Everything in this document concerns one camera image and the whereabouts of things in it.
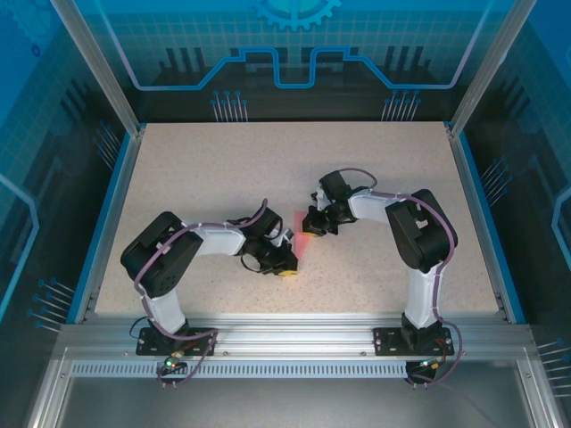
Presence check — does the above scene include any pink square paper sheet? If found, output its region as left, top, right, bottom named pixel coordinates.
left=292, top=210, right=314, bottom=260

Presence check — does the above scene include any yellow connector with green light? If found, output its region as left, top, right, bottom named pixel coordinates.
left=161, top=351, right=185, bottom=375

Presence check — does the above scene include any blue table edge trim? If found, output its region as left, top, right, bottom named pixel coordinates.
left=458, top=131, right=526, bottom=325
left=65, top=131, right=136, bottom=325

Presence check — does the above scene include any aluminium mounting rail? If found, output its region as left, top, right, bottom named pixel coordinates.
left=57, top=313, right=536, bottom=358

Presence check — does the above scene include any slotted grey cable duct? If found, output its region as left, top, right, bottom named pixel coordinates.
left=69, top=361, right=416, bottom=380

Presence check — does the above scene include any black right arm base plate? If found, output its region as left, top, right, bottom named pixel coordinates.
left=372, top=326, right=456, bottom=358

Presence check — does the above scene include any metal tray frame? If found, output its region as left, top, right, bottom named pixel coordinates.
left=26, top=346, right=566, bottom=428

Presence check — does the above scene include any aluminium table side rail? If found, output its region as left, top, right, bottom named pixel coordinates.
left=73, top=127, right=147, bottom=325
left=447, top=127, right=510, bottom=323

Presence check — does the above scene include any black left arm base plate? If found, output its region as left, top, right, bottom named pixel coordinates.
left=136, top=326, right=219, bottom=358

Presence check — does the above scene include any thin black cable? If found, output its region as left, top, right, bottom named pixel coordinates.
left=128, top=317, right=152, bottom=345

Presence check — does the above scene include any yellow cable connector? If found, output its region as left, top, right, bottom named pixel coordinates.
left=418, top=356, right=448, bottom=374

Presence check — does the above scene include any aluminium frame post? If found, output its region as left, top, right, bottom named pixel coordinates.
left=447, top=0, right=540, bottom=137
left=49, top=0, right=147, bottom=137

